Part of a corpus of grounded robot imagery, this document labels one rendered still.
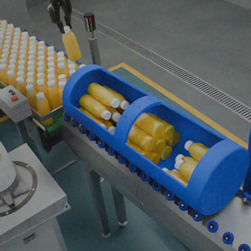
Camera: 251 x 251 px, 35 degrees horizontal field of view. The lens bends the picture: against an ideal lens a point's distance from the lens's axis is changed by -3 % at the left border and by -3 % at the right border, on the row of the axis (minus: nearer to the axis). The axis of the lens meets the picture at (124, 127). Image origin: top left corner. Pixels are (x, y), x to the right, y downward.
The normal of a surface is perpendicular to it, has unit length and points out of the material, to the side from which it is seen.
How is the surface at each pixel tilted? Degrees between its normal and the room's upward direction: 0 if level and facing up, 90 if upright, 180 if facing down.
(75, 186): 0
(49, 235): 90
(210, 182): 90
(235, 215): 0
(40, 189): 5
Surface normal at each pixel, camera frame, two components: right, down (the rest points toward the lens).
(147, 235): -0.11, -0.77
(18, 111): 0.63, 0.43
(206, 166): -0.50, -0.40
